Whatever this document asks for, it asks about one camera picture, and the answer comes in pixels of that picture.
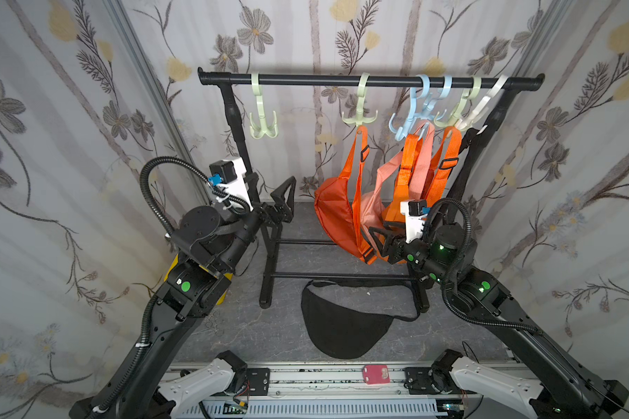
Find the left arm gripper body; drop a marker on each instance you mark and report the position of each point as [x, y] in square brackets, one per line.
[267, 212]

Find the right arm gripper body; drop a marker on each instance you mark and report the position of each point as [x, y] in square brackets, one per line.
[393, 246]

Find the pink sling bag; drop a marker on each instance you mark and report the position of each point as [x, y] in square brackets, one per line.
[370, 209]

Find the red-orange sling bag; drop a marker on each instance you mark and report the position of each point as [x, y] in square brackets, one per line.
[340, 217]

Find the dark orange backpack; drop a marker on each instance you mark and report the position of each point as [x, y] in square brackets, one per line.
[442, 164]

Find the bright orange sling bag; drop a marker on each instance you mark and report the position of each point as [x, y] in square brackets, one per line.
[403, 163]

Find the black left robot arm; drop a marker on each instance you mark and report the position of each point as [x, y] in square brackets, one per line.
[210, 247]

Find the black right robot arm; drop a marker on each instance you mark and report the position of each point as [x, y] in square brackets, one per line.
[562, 387]

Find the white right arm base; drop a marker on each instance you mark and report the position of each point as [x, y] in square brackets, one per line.
[452, 370]

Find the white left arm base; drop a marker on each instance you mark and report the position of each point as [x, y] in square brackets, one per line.
[225, 375]

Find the green hook far left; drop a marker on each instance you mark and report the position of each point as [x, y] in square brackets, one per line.
[261, 128]

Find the green hook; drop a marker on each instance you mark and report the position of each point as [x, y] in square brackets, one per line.
[360, 118]
[456, 115]
[261, 128]

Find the blue hook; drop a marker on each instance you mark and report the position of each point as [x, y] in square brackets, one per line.
[431, 101]
[415, 94]

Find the black clothes rack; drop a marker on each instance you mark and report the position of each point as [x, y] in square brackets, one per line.
[272, 239]

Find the yellow lidded box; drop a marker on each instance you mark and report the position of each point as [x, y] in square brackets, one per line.
[197, 283]

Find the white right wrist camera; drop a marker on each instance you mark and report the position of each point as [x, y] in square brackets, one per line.
[415, 213]

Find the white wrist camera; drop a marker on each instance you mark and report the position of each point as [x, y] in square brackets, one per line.
[228, 175]
[415, 213]

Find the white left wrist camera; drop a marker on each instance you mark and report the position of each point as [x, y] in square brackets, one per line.
[228, 175]

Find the pink tag on rail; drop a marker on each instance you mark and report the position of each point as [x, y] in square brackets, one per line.
[376, 374]

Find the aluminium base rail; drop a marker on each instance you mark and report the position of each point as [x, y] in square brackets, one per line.
[330, 390]

